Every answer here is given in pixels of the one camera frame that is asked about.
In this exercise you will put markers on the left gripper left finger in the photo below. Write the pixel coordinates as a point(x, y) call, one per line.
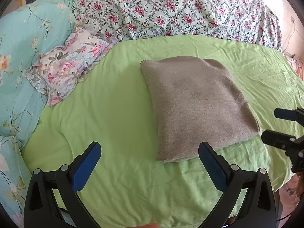
point(41, 207)

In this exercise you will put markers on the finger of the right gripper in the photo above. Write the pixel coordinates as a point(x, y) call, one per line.
point(282, 141)
point(293, 114)

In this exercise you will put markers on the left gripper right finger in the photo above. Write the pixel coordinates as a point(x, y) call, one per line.
point(258, 207)

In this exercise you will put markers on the beige knit sweater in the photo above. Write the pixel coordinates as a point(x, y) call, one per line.
point(196, 100)

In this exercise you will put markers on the person's left hand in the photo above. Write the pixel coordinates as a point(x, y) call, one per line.
point(150, 225)

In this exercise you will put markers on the pastel floral ruffled pillow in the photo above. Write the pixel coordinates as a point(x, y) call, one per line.
point(57, 72)

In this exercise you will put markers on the white pink floral quilt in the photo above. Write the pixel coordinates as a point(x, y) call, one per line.
point(249, 21)

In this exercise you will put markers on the turquoise floral quilt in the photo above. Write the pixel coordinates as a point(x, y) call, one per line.
point(26, 33)

